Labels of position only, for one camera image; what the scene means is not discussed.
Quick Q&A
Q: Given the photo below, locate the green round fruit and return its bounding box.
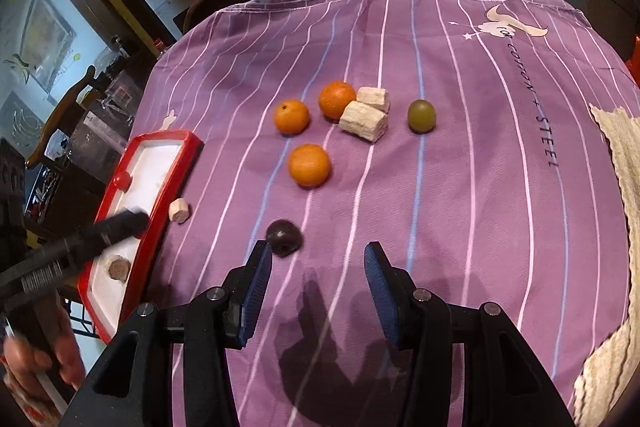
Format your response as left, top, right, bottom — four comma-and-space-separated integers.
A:
407, 99, 437, 134

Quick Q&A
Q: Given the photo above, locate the orange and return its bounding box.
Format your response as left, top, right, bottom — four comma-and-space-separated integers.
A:
288, 143, 332, 188
273, 99, 311, 135
318, 81, 357, 120

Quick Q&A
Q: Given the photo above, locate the framed wall picture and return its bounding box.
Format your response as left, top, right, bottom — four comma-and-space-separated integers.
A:
17, 0, 78, 82

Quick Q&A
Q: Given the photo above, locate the small peeled banana piece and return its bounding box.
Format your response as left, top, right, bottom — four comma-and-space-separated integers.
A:
169, 199, 191, 224

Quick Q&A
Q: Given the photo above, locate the large beige wafer block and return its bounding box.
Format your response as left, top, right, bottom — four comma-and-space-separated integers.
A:
338, 100, 389, 141

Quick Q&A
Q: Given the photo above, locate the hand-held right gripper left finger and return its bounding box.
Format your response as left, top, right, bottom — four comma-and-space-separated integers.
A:
60, 239, 275, 427

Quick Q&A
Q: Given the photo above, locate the cream knitted cloth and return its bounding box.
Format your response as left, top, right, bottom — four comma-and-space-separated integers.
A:
572, 104, 640, 427

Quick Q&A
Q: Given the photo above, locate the brown capped mushroom piece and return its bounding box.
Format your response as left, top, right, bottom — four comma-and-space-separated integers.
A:
107, 257, 131, 282

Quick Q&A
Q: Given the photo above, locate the clear plastic container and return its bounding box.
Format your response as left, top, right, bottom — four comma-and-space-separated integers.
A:
67, 72, 138, 172

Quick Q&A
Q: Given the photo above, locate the dark purple plum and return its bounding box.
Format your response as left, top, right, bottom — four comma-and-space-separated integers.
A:
265, 219, 304, 258

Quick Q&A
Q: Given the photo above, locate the person's left hand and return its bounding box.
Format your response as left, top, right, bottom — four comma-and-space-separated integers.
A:
2, 304, 86, 403

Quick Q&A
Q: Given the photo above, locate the curved wooden chair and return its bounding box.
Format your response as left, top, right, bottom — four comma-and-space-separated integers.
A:
25, 66, 98, 168

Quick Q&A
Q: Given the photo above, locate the small beige wafer block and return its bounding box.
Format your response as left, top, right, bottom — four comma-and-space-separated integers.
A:
356, 86, 391, 114

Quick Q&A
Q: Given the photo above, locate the purple striped cloth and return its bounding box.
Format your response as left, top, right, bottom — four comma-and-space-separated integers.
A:
135, 0, 638, 427

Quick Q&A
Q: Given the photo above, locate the red rimmed white tray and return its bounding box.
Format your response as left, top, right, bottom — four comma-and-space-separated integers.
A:
77, 128, 205, 345

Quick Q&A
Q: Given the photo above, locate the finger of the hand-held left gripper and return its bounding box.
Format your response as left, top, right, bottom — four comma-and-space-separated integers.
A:
65, 209, 151, 265

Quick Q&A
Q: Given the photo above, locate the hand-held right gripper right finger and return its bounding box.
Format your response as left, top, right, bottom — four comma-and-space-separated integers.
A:
363, 241, 576, 427

